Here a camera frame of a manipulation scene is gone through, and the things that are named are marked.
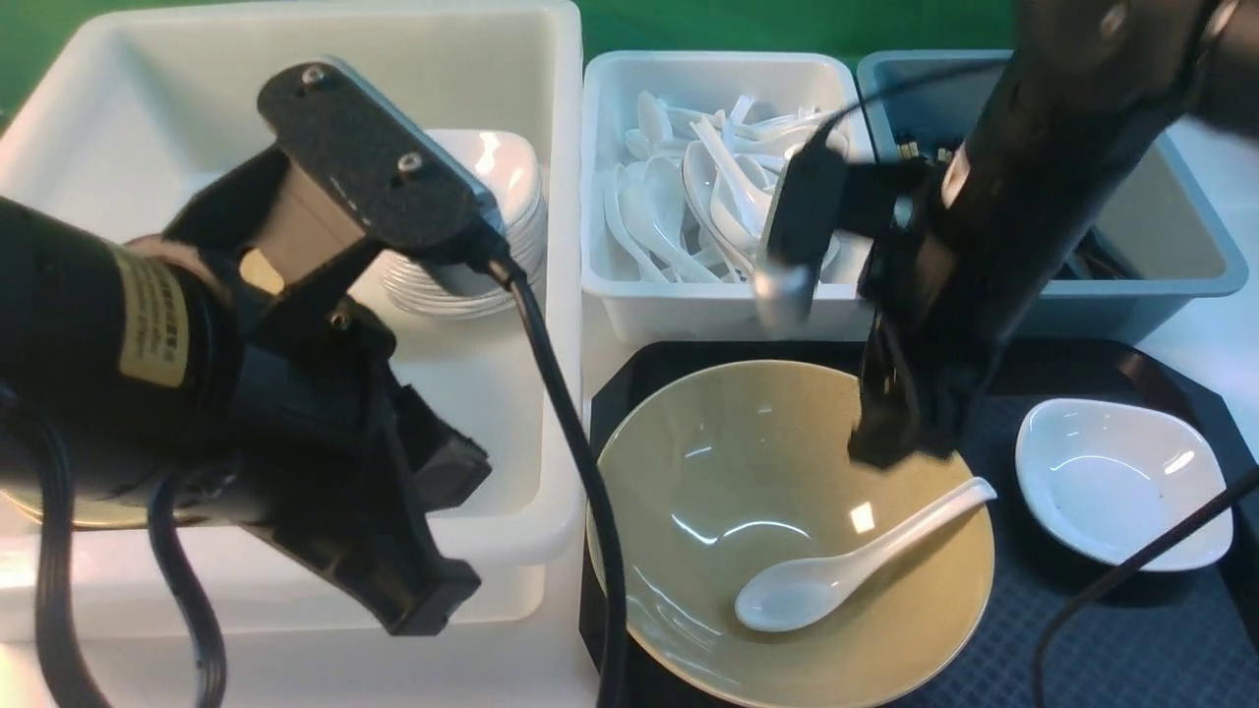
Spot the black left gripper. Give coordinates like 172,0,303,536
162,144,492,636

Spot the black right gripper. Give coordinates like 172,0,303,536
849,157,1044,469

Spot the yellow-green noodle bowl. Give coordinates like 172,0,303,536
599,360,995,707

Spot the white ceramic soup spoon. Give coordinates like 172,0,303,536
737,477,995,632

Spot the white square sauce dish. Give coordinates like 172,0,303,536
1013,398,1228,567

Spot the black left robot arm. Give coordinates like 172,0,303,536
3,145,492,636

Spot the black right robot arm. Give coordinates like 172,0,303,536
849,1,1256,469

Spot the stack of white sauce dishes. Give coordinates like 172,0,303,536
381,197,548,320

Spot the white soup spoon centre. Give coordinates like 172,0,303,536
691,118,772,252

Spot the bundle of black chopsticks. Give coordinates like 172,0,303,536
895,139,962,165

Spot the blue-grey chopstick bin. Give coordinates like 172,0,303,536
856,50,1249,341

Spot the white soup spoon left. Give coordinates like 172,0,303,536
613,156,721,285

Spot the white plastic spoon bin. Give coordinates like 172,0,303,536
579,50,859,345

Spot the black textured serving tray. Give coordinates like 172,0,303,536
578,340,1259,708

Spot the green backdrop cloth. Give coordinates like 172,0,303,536
1,1,1015,123

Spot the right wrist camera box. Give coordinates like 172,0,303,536
752,141,929,331

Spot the black cable right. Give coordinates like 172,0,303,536
1031,467,1259,708

